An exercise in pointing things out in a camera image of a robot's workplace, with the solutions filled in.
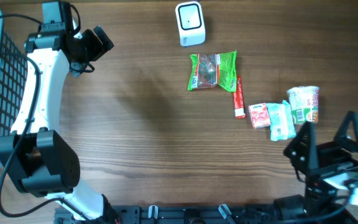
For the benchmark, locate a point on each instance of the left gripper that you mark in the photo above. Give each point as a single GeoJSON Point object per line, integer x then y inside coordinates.
{"type": "Point", "coordinates": [99, 48]}

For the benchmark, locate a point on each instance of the green snack bag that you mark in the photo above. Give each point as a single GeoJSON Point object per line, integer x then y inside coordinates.
{"type": "Point", "coordinates": [227, 71]}

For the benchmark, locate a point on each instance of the white barcode scanner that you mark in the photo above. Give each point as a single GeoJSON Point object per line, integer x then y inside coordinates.
{"type": "Point", "coordinates": [190, 22]}

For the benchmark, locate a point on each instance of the clear candy bag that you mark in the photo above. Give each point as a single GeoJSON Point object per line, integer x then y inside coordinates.
{"type": "Point", "coordinates": [205, 71]}

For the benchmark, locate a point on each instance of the red stick packet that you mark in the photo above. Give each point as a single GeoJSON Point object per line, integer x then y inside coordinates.
{"type": "Point", "coordinates": [239, 108]}

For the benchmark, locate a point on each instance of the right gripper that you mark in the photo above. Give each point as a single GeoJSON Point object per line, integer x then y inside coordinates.
{"type": "Point", "coordinates": [328, 155]}

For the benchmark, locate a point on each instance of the instant noodle cup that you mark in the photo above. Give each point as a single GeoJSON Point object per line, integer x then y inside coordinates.
{"type": "Point", "coordinates": [304, 103]}

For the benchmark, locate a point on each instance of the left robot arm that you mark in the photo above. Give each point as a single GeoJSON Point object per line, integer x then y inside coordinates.
{"type": "Point", "coordinates": [34, 156]}

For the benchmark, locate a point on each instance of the teal tissue pack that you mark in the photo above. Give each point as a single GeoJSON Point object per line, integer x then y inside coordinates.
{"type": "Point", "coordinates": [282, 126]}

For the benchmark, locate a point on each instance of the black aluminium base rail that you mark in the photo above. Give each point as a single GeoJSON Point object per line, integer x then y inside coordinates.
{"type": "Point", "coordinates": [258, 213]}

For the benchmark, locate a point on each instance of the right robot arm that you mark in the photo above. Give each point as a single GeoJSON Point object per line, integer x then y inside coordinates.
{"type": "Point", "coordinates": [321, 203]}

